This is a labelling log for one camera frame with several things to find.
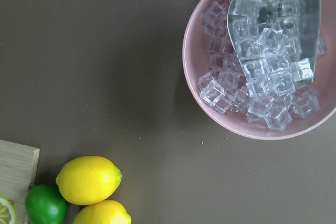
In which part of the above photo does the wooden cutting board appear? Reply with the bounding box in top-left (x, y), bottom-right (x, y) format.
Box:
top-left (1, 140), bottom-right (40, 223)

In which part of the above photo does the yellow lemon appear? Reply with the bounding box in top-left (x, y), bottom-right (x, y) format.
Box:
top-left (56, 156), bottom-right (122, 205)
top-left (72, 200), bottom-right (132, 224)

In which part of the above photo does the green lime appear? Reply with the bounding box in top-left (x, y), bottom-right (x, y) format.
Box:
top-left (25, 184), bottom-right (67, 223)

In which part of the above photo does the halved lemon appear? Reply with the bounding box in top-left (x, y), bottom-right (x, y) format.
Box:
top-left (0, 197), bottom-right (16, 224)

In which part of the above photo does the metal ice scoop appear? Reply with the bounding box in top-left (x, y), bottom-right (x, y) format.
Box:
top-left (227, 0), bottom-right (321, 89)

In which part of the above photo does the pink bowl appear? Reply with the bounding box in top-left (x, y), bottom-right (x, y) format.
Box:
top-left (182, 0), bottom-right (335, 141)

